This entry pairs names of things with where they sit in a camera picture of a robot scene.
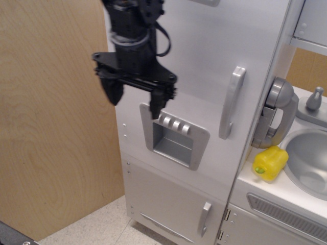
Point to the silver lower door handle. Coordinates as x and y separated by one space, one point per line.
203 217

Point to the silver fridge door handle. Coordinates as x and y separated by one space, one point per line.
233 89

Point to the white lower freezer door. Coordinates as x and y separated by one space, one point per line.
168 206

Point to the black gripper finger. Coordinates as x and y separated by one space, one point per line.
113 88
158 101

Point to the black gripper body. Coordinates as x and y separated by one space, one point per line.
137 63

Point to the yellow toy bell pepper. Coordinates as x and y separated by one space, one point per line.
268 164

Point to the silver toy sink basin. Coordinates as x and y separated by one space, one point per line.
306 165

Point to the black equipment corner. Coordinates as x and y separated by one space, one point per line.
10 236

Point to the grey top door badge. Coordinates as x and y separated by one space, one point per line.
211 3

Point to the white toy fridge door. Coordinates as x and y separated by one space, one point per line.
208 43

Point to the grey oven vent panel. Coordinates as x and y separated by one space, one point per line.
287 217

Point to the grey toy wall phone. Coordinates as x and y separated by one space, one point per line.
277 115

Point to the white toy kitchen cabinet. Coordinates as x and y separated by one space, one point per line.
305 28

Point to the grey toy faucet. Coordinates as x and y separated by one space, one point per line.
312 108

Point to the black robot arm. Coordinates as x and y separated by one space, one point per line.
134 20

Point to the grey ice dispenser panel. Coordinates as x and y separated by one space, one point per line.
174 138

